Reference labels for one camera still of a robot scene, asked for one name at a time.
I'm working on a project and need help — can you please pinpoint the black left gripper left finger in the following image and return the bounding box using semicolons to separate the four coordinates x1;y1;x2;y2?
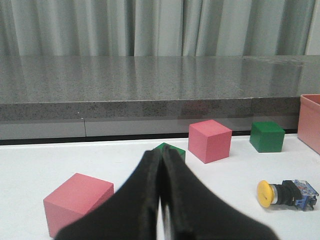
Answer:
55;149;162;240

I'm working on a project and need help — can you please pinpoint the right green wooden cube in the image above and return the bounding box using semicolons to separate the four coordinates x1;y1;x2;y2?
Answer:
249;121;286;153

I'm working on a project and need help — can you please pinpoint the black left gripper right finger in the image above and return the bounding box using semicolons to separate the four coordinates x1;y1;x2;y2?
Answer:
161;145;278;240

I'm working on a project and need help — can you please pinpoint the grey curtain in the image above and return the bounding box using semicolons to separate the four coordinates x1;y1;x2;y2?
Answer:
0;0;320;57

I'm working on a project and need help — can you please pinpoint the pink wooden cube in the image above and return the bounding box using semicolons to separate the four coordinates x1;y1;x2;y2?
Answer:
188;119;233;164
43;173;114;238

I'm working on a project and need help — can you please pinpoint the pink plastic bin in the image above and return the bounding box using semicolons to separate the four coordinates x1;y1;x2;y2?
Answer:
297;94;320;154

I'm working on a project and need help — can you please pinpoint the grey stone counter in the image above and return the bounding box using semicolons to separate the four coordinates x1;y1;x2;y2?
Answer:
0;55;320;140

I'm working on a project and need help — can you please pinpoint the yellow push button switch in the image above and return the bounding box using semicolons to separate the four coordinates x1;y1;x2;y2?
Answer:
256;179;319;211

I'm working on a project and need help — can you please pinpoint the green wooden cube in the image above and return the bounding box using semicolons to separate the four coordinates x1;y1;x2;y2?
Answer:
153;142;187;163
249;121;286;153

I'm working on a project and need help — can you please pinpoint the left green wooden cube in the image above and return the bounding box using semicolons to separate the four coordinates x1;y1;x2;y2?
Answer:
153;142;187;163

